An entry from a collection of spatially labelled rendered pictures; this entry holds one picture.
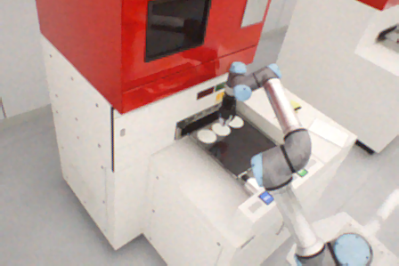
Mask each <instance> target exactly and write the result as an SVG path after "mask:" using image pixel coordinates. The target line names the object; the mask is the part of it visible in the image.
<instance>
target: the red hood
mask: <svg viewBox="0 0 399 266"><path fill-rule="evenodd" d="M270 3H271V0H36V5H37V16H38V24H39V27H40V33H41V34H43V36H45V37H46V39H47V40H48V41H49V42H50V43H51V44H52V45H53V46H54V47H55V48H56V49H57V51H59V52H60V53H61V54H62V55H63V56H64V57H65V58H66V59H67V60H68V61H69V62H70V64H71V65H72V66H73V67H74V68H75V69H76V70H77V71H78V72H79V73H81V75H82V76H83V77H84V78H85V79H86V80H87V81H88V82H89V83H90V84H91V85H92V86H93V87H94V88H95V90H97V92H98V93H100V94H101V95H102V96H103V97H104V99H106V101H108V102H109V103H110V105H112V107H114V109H116V110H117V112H118V113H119V114H120V115H123V114H125V113H128V112H129V111H133V110H135V109H139V108H140V107H143V106H145V105H148V104H150V103H153V102H155V101H159V100H161V99H165V98H166V97H167V96H171V95H172V94H175V93H179V92H181V91H183V90H186V89H187V88H191V87H193V86H196V85H198V84H202V83H203V82H207V81H208V80H211V79H213V78H215V77H219V76H221V75H223V74H227V73H228V72H229V69H230V67H231V65H232V63H234V62H236V61H237V62H241V63H244V64H245V65H248V64H250V63H252V62H253V60H254V57H255V54H256V52H257V47H258V42H259V40H260V37H261V33H262V31H263V26H264V24H265V19H266V16H267V13H268V10H269V6H270Z"/></svg>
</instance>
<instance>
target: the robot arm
mask: <svg viewBox="0 0 399 266"><path fill-rule="evenodd" d="M246 69H247V68H246V65H245V64H244V63H241V62H237V61H236V62H234V63H232V65H231V67H230V69H229V74H228V77H227V82H226V85H224V86H225V91H224V94H225V95H224V94H223V99H222V102H221V107H219V110H218V111H217V115H218V117H219V122H220V124H221V126H223V127H225V126H226V125H228V124H229V123H230V122H231V121H233V119H234V118H235V113H236V111H235V109H236V107H235V106H236V101H237V100H238V101H247V100H248V99H249V98H250V96H251V95H252V93H253V92H254V91H255V90H258V89H259V88H264V89H265V93H266V95H267V98H268V99H269V102H270V103H271V107H272V108H273V112H274V113H275V116H276V117H277V120H278V122H279V124H280V126H281V129H282V131H283V134H284V136H283V140H284V142H285V143H283V144H282V145H280V146H278V147H275V148H273V149H269V150H267V151H265V152H263V153H260V154H258V155H256V156H254V157H252V160H251V164H252V170H253V173H254V177H255V179H256V184H258V187H263V186H264V188H265V190H266V191H267V192H271V194H272V195H273V199H274V200H275V203H276V205H277V207H278V208H279V209H280V212H281V215H282V217H283V218H284V221H285V222H286V225H287V226H288V229H289V231H290V234H291V235H292V237H293V238H294V241H295V243H296V244H297V245H296V247H295V253H294V258H295V262H296V263H297V266H370V265H371V263H372V256H373V254H372V248H371V245H370V244H369V243H368V241H367V240H366V239H365V238H363V237H362V236H361V235H357V234H355V233H345V234H343V235H340V236H339V237H338V238H337V239H332V240H331V241H328V242H326V243H324V241H323V239H322V238H320V237H317V236H316V234H315V231H314V228H313V226H312V225H311V223H310V222H309V218H308V217H307V214H306V213H305V209H304V208H303V206H302V204H301V203H300V200H299V199H298V196H297V193H296V191H294V187H293V186H292V182H293V180H294V178H293V176H292V174H293V173H297V172H300V171H301V170H303V169H304V168H305V167H306V165H307V164H308V162H309V159H310V157H311V152H312V143H311V136H310V135H309V132H308V131H307V130H306V128H303V126H302V125H301V124H300V121H299V119H298V117H297V115H296V112H295V111H294V109H293V107H292V104H291V102H290V101H289V98H288V95H287V94H286V92H285V90H284V89H283V86H282V85H281V82H280V79H281V78H282V75H281V72H280V69H279V67H278V66H277V64H276V63H273V64H271V65H268V66H265V68H262V69H259V70H258V71H255V72H254V73H252V74H250V75H248V76H245V75H246ZM224 96H225V97H224ZM224 120H225V123H224Z"/></svg>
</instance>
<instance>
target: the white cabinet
mask: <svg viewBox="0 0 399 266"><path fill-rule="evenodd" d="M345 157H346V155H345ZM345 157H343V158H342V159H340V161H338V162H337V163H336V164H335V165H334V166H332V167H331V168H330V169H329V170H328V172H326V173H324V174H323V175H322V176H321V177H320V178H319V179H317V180H316V181H315V183H313V184H312V185H311V186H309V188H308V189H306V190H305V191H304V192H303V193H301V194H300V195H299V196H298V199H299V200H300V203H301V204H302V206H303V208H304V209H305V213H306V214H307V216H309V214H310V213H311V211H312V209H314V206H315V204H316V203H317V201H318V199H320V196H321V195H322V193H323V191H324V190H325V189H326V187H327V186H328V184H329V183H330V180H331V179H332V177H333V176H334V173H336V171H337V170H338V168H339V167H340V165H341V164H342V162H343V160H344V159H345ZM143 235H144V236H145V237H146V238H147V239H148V240H149V241H150V243H151V244H152V245H153V246H154V248H155V249H156V251H157V252H158V254H160V256H161V257H162V258H163V260H164V261H165V262H166V263H167V265H168V266H259V265H260V264H261V263H262V262H263V261H264V260H265V259H266V258H267V257H269V255H271V254H272V253H273V252H274V251H275V249H277V248H278V247H279V246H281V244H282V243H284V241H286V239H287V238H288V237H290V236H291V234H290V231H289V229H288V226H287V225H286V222H285V221H284V218H283V217H282V215H281V212H279V213H278V214H276V215H275V216H274V217H273V218H272V219H271V220H270V221H269V222H267V224H265V225H264V226H263V227H262V228H261V229H259V230H258V231H257V232H255V234H254V235H252V236H251V237H250V238H248V239H247V240H246V241H245V242H244V243H242V245H240V246H239V247H238V248H237V249H235V247H233V245H232V244H231V243H229V241H228V240H227V238H225V237H224V236H223V235H222V234H221V232H219V230H217V228H216V227H215V226H214V225H213V224H212V223H211V222H210V221H209V220H208V219H207V217H206V216H205V215H204V214H203V213H202V212H200V210H199V209H198V208H197V207H196V206H195V205H194V204H193V203H192V202H191V201H190V199H188V198H187V197H186V196H185V195H184V193H183V192H182V191H180V190H179V189H178V188H177V186H175V184H174V183H173V182H172V181H171V180H170V179H169V178H168V177H167V176H166V175H165V173H164V172H162V170H161V169H160V168H159V167H158V166H157V165H156V164H155V163H154V161H152V159H150V163H149V170H148V184H147V191H146V198H145V213H144V220H143Z"/></svg>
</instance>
